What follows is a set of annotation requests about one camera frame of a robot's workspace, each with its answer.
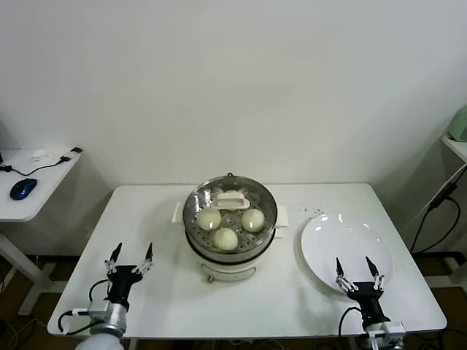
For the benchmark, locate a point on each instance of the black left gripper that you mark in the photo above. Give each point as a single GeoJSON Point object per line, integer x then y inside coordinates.
{"type": "Point", "coordinates": [122, 282]}

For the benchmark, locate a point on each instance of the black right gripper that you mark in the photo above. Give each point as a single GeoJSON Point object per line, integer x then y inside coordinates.
{"type": "Point", "coordinates": [368, 299]}

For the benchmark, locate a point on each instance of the stainless steel steamer pot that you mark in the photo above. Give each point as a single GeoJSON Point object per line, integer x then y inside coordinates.
{"type": "Point", "coordinates": [193, 245]}

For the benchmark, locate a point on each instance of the white round plate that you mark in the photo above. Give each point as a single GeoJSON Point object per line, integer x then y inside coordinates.
{"type": "Point", "coordinates": [339, 244]}

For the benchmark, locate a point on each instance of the scattered dark crumbs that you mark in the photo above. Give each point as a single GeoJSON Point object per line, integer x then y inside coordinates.
{"type": "Point", "coordinates": [310, 210]}

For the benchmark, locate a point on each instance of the white side desk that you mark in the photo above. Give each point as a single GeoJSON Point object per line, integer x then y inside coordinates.
{"type": "Point", "coordinates": [22, 211]}

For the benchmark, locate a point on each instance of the blue computer mouse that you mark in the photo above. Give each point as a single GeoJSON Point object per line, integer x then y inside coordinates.
{"type": "Point", "coordinates": [23, 188]}

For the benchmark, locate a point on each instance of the pale green appliance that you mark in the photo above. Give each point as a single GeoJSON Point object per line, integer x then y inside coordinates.
{"type": "Point", "coordinates": [459, 125]}

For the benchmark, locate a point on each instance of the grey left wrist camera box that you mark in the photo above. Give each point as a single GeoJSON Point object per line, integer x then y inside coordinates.
{"type": "Point", "coordinates": [81, 312]}

